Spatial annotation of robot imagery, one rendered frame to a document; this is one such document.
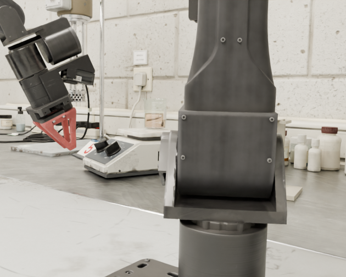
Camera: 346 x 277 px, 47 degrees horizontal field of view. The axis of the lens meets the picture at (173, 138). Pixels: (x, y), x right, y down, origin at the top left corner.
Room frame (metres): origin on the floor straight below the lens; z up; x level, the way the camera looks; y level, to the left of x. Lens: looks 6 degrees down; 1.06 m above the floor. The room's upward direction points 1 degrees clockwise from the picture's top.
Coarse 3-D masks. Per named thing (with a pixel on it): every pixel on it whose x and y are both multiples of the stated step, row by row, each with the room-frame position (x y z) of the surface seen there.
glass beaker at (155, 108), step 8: (152, 96) 0.88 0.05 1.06; (160, 96) 0.89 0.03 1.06; (144, 104) 0.90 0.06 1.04; (152, 104) 0.88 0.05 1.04; (160, 104) 0.89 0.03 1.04; (144, 112) 0.90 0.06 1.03; (152, 112) 0.88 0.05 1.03; (160, 112) 0.89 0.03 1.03; (144, 120) 0.90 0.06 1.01; (152, 120) 0.88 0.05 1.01; (160, 120) 0.89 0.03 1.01; (144, 128) 0.90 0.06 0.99; (152, 128) 0.88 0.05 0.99; (160, 128) 0.89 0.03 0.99
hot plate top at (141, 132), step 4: (132, 128) 0.92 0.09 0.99; (136, 128) 0.93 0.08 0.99; (140, 128) 0.93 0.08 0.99; (120, 132) 0.88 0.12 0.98; (124, 132) 0.87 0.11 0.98; (128, 132) 0.85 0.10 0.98; (132, 132) 0.83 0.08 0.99; (136, 132) 0.82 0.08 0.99; (140, 132) 0.81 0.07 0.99; (144, 132) 0.82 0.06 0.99; (148, 132) 0.82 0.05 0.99; (152, 132) 0.82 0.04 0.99; (156, 132) 0.83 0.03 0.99; (160, 132) 0.83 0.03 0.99; (136, 136) 0.82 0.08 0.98; (140, 136) 0.81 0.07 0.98; (144, 136) 0.81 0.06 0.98; (148, 136) 0.81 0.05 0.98; (152, 136) 0.82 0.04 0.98; (156, 136) 0.82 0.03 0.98
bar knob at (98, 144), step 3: (99, 141) 0.85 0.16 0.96; (102, 141) 0.84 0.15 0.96; (105, 141) 0.84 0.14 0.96; (93, 144) 0.86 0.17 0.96; (96, 144) 0.85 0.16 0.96; (99, 144) 0.85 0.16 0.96; (102, 144) 0.85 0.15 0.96; (105, 144) 0.84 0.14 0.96; (108, 144) 0.86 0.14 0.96; (96, 147) 0.85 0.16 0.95; (99, 147) 0.85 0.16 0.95; (102, 147) 0.85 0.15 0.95; (96, 150) 0.85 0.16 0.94; (99, 150) 0.84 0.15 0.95; (102, 150) 0.84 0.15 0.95
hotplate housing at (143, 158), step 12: (144, 144) 0.81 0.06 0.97; (156, 144) 0.82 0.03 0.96; (120, 156) 0.78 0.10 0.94; (132, 156) 0.79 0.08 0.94; (144, 156) 0.80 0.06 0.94; (156, 156) 0.82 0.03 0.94; (96, 168) 0.80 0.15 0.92; (108, 168) 0.76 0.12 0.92; (120, 168) 0.78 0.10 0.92; (132, 168) 0.79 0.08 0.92; (144, 168) 0.80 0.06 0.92; (156, 168) 0.82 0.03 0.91
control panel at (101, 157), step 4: (108, 140) 0.89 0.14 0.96; (112, 140) 0.88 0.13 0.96; (116, 140) 0.87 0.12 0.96; (120, 144) 0.83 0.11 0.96; (124, 144) 0.82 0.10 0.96; (128, 144) 0.81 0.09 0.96; (132, 144) 0.80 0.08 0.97; (124, 148) 0.80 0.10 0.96; (128, 148) 0.79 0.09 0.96; (92, 152) 0.86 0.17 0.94; (96, 152) 0.85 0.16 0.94; (100, 152) 0.84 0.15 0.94; (104, 152) 0.83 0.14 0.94; (120, 152) 0.79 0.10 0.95; (88, 156) 0.85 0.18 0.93; (92, 156) 0.84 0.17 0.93; (96, 156) 0.83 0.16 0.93; (100, 156) 0.82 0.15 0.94; (104, 156) 0.81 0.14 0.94; (112, 156) 0.79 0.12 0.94; (116, 156) 0.78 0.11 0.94; (96, 160) 0.81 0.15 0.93; (100, 160) 0.80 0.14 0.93; (104, 160) 0.78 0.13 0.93; (108, 160) 0.78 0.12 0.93
